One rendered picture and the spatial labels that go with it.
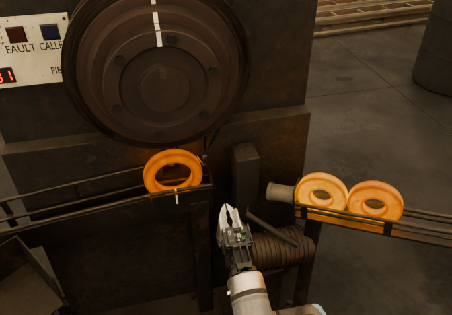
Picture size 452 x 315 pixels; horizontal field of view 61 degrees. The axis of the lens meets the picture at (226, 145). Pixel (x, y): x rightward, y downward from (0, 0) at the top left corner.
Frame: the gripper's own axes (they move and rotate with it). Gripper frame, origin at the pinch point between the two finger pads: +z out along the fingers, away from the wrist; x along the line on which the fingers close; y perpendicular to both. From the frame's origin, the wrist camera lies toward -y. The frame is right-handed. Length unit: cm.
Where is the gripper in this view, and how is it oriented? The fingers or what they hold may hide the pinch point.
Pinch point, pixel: (226, 209)
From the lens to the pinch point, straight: 110.3
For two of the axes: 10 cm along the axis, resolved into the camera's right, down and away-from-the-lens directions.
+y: 0.6, -6.0, -8.0
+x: -9.8, 1.4, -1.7
